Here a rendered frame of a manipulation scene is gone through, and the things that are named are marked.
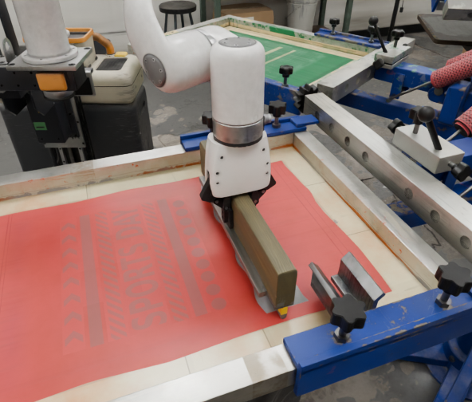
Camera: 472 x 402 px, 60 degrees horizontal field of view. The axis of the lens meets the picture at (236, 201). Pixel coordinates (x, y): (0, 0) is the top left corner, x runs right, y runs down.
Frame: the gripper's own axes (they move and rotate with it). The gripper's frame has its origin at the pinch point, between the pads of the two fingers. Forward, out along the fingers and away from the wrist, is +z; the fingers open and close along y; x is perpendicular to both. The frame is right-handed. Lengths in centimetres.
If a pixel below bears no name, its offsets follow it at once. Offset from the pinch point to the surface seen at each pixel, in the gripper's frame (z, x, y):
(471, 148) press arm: -2.9, 0.5, -49.4
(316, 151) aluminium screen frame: 1.8, -16.7, -24.6
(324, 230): 5.7, 3.7, -15.5
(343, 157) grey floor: 100, -150, -130
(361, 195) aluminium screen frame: 2.1, 0.7, -24.7
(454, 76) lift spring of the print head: -6, -26, -69
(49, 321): 5.4, 7.8, 32.2
